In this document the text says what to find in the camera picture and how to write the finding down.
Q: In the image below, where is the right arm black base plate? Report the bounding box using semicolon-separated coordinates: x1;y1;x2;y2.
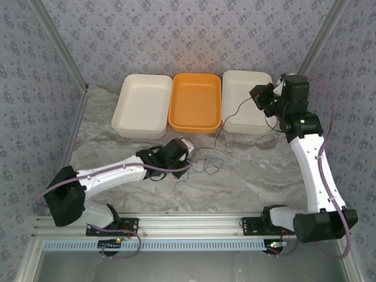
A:
241;216;296;236

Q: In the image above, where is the white plastic bin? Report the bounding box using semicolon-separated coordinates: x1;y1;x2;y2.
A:
220;69;278;135
111;73;173;140

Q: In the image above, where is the steel lower shelf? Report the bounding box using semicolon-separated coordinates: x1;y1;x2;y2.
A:
17;237;364;282

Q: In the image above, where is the black controller board with LEDs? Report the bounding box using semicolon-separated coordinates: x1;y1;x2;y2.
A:
98;239;123;250
265;239;288;254

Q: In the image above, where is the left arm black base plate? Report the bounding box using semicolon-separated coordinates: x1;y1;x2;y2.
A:
85;217;139;237

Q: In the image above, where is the thin blue cable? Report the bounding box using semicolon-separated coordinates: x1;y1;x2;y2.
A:
174;157;226;192

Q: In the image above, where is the right gripper thin black wire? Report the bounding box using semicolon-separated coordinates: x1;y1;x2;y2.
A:
264;113;277;130

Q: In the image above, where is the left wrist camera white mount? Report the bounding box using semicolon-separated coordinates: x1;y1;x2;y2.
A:
179;138;195;154

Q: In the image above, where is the slotted grey cable duct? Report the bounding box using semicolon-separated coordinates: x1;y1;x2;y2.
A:
43;238;290;253

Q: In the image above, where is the aluminium mounting rail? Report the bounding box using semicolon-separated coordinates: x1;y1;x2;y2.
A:
32;213;352;238

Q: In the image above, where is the orange plastic bin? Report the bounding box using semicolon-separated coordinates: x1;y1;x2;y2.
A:
167;73;222;135

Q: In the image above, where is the aluminium table side rail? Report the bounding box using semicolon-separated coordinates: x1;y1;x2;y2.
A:
60;86;89;171

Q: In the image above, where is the aluminium frame post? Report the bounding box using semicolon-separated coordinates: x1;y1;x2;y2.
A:
296;0;351;79
31;0;89;92

